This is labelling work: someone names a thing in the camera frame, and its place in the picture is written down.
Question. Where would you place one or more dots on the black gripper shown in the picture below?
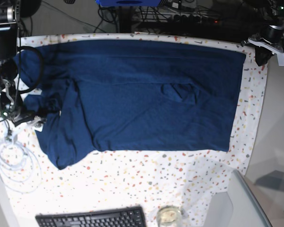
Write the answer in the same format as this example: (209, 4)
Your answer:
(30, 116)

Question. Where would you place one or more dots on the dark blue t-shirt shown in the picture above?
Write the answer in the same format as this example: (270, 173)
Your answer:
(135, 95)

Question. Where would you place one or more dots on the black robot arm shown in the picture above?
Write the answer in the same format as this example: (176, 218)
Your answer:
(269, 41)
(11, 103)

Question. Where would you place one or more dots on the terrazzo patterned table cloth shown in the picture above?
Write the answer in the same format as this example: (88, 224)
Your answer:
(108, 179)

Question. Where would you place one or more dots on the black power strip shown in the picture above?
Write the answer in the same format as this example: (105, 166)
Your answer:
(193, 19)

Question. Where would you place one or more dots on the black computer keyboard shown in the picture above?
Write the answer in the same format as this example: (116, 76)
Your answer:
(126, 217)

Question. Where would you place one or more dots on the clear glass jar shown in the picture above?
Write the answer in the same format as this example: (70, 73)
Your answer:
(169, 216)

